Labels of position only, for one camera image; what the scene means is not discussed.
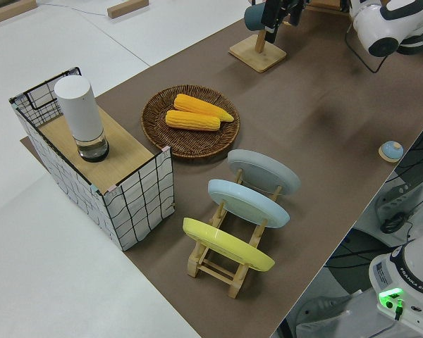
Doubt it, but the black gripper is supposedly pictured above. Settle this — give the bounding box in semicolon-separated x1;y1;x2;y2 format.
262;0;304;43

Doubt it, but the dark teal mug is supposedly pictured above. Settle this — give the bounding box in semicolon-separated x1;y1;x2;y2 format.
244;4;269;32

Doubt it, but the wooden stand with square base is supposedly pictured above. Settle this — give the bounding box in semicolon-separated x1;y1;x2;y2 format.
228;28;288;74

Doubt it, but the yellow corn cob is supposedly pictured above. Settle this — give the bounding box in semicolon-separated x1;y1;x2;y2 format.
173;93;235;123
165;109;221;132

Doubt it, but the brown table mat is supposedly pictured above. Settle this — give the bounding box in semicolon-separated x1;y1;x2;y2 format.
20;13;423;338

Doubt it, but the grey plate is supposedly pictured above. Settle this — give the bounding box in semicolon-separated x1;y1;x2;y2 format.
227;149;301;196

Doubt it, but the wooden block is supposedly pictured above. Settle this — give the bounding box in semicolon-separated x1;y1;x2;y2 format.
106;0;149;19
0;0;37;25

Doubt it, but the brown wicker basket tray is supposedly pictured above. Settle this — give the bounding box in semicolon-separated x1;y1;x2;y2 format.
141;84;241;162

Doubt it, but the blue bell on wooden base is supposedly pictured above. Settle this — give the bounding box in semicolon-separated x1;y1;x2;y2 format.
379;140;405;163

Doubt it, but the light blue plate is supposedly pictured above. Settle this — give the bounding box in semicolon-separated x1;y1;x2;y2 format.
207;179;290;230

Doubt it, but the wooden shelf board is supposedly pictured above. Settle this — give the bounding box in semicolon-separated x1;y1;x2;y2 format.
38;105;154;187

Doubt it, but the white housing with holes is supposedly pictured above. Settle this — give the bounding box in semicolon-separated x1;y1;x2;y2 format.
374;182;422;227

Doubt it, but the white cylinder with dark base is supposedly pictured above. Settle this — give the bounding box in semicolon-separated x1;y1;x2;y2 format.
54;76;111;163

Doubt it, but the yellow plate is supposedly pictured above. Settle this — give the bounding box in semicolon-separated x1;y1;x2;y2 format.
182;217;276;273

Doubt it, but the white black-grid storage box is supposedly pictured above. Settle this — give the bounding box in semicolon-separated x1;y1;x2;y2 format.
8;65;176;251

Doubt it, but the wooden plate rack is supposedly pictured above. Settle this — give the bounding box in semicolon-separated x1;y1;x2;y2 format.
187;168;283;299

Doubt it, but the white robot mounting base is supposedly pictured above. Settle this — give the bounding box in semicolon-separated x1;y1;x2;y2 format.
295;291;423;338

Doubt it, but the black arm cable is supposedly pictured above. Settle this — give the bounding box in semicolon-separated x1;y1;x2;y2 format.
344;28;391;74

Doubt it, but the thin blue wire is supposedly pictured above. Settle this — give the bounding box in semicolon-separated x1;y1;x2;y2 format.
37;1;109;17

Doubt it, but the coiled black cable bundle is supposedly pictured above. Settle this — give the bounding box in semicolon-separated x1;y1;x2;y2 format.
379;212;407;234

